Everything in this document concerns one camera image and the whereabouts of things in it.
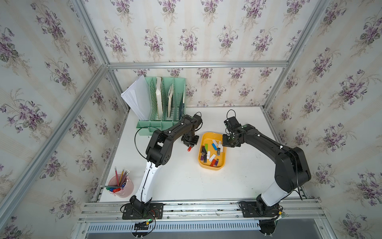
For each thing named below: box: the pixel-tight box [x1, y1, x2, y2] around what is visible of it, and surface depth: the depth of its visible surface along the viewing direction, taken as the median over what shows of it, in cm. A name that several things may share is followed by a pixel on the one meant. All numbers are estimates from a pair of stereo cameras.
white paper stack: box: [120, 74, 152, 121], surface depth 98 cm
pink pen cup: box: [107, 173, 135, 198], surface depth 76 cm
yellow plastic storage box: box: [197, 131, 227, 171], surface depth 95 cm
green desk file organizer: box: [135, 76, 187, 136], surface depth 106 cm
